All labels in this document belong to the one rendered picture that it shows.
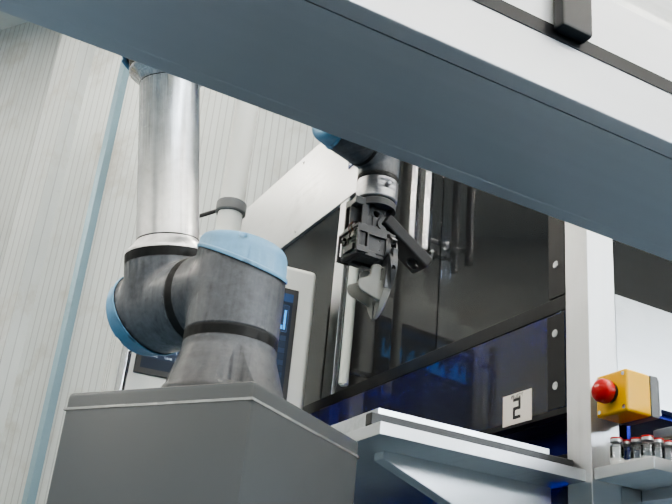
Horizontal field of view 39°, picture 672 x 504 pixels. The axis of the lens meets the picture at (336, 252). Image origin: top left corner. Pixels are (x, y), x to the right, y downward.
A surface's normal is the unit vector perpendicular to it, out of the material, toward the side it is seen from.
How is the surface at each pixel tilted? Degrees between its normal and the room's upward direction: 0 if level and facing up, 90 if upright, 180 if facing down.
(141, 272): 101
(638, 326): 90
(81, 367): 90
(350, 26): 180
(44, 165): 90
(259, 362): 73
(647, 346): 90
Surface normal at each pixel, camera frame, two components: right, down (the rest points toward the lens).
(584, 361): -0.87, -0.28
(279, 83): -0.09, 0.90
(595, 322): 0.48, -0.33
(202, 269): -0.65, -0.37
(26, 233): -0.45, -0.41
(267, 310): 0.72, -0.23
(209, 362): -0.10, -0.68
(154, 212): -0.31, -0.26
